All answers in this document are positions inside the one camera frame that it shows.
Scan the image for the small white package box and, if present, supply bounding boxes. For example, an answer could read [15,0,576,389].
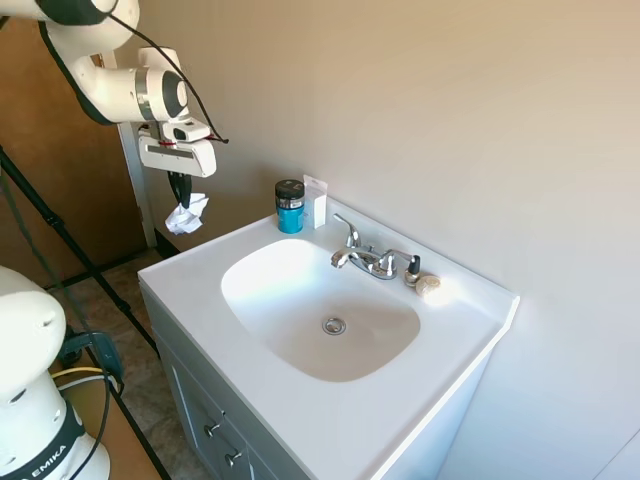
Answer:
[301,173,330,231]

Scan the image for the blue jar with black lid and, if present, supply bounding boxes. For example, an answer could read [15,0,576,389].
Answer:
[273,179,307,235]

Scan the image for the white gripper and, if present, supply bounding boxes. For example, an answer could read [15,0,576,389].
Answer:
[137,133,218,209]

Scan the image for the grey vanity cabinet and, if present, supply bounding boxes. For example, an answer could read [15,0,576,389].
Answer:
[141,285,494,480]

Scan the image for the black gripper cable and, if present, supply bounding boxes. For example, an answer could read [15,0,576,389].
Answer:
[103,8,231,147]

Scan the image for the yellow cable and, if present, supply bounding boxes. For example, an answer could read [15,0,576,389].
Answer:
[51,366,107,382]

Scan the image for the beige seashell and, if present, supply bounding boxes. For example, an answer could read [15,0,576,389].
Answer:
[415,274,443,298]

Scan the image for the small bottle with black cap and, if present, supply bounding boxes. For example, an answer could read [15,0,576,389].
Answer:
[403,254,423,288]

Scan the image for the brown wooden door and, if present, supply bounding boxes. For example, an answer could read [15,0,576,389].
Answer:
[0,18,149,290]

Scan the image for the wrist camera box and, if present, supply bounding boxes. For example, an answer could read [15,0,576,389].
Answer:
[161,118,212,145]

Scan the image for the black table clamp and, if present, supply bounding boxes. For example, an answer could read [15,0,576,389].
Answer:
[61,331,126,397]

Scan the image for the white tissue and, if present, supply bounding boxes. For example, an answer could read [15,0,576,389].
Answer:
[164,191,211,236]

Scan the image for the white door frame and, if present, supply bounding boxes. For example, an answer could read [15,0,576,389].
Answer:
[102,47,159,250]

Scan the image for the white vanity cabinet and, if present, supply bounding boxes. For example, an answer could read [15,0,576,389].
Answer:
[136,196,522,480]

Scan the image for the black camera tripod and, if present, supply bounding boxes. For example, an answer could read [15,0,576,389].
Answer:
[0,143,172,480]

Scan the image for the chrome two-handle faucet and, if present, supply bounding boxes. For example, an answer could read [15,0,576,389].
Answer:
[329,212,414,281]

